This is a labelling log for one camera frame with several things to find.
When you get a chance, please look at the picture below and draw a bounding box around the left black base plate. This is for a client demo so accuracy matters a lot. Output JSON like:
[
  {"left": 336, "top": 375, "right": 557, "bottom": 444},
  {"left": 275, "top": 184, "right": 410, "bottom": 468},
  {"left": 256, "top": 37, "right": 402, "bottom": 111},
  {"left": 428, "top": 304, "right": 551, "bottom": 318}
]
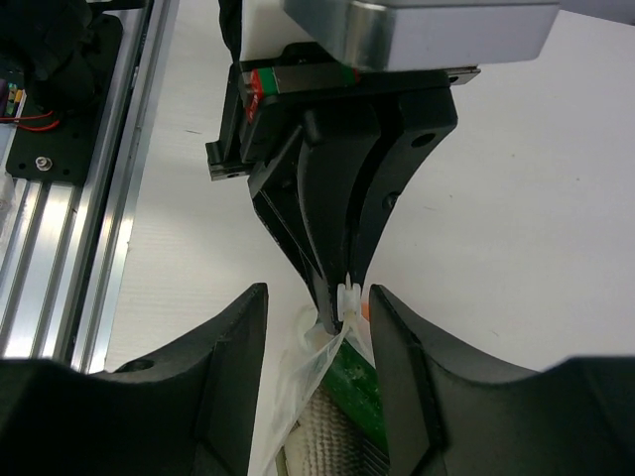
[{"left": 5, "top": 14, "right": 123, "bottom": 185}]

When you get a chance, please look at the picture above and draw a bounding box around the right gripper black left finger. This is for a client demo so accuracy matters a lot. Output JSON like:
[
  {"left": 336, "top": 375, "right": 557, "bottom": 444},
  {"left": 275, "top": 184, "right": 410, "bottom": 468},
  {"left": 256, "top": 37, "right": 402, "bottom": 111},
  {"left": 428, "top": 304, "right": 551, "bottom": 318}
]
[{"left": 1, "top": 284, "right": 268, "bottom": 475}]

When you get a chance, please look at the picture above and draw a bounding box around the green cucumber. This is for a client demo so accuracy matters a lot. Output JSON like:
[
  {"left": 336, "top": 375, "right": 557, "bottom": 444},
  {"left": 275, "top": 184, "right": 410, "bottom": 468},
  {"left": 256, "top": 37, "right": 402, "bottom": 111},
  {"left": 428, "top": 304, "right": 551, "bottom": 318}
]
[{"left": 322, "top": 340, "right": 388, "bottom": 452}]

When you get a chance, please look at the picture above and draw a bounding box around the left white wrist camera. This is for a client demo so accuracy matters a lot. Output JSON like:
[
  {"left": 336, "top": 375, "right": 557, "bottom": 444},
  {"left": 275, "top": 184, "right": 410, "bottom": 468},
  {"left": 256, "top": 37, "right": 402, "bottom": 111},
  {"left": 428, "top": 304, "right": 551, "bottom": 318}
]
[{"left": 282, "top": 0, "right": 560, "bottom": 72}]

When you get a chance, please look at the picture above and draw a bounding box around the orange fruit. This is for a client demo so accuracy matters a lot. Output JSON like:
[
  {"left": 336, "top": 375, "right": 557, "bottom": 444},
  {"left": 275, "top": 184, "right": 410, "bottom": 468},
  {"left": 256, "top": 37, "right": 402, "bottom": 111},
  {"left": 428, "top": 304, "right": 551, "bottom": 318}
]
[{"left": 361, "top": 302, "right": 370, "bottom": 322}]

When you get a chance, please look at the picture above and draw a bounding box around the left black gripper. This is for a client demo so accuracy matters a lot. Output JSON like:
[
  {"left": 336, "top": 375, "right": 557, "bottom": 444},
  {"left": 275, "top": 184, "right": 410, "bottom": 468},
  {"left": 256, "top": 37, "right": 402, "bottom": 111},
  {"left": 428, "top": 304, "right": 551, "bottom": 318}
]
[{"left": 205, "top": 43, "right": 480, "bottom": 334}]

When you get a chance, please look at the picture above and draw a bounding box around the clear zip top bag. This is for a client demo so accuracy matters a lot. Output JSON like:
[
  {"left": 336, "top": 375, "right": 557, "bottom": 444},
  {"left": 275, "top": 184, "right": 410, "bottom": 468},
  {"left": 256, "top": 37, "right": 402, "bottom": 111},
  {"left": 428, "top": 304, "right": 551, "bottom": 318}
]
[{"left": 251, "top": 280, "right": 390, "bottom": 475}]

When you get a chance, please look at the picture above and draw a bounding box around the grey toy fish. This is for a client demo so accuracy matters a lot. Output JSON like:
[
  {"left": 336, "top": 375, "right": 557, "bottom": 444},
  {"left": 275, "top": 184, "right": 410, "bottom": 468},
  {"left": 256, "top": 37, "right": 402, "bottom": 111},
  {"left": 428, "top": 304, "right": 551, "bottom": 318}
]
[{"left": 276, "top": 388, "right": 389, "bottom": 475}]

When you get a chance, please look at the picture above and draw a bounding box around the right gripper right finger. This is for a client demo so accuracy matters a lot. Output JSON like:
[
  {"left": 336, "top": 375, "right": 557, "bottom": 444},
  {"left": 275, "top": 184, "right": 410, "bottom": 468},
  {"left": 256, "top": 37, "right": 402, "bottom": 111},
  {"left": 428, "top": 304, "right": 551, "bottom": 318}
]
[{"left": 369, "top": 285, "right": 634, "bottom": 475}]

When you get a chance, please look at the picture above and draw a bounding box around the aluminium rail front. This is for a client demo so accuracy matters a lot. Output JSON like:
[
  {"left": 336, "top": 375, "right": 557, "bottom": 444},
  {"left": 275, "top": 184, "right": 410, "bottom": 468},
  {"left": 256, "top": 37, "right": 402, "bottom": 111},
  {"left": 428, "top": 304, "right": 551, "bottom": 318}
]
[{"left": 1, "top": 1, "right": 179, "bottom": 373}]

